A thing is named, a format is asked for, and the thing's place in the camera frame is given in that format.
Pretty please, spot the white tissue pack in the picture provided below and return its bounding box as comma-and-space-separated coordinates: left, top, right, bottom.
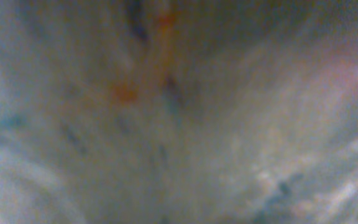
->
0, 1, 358, 223

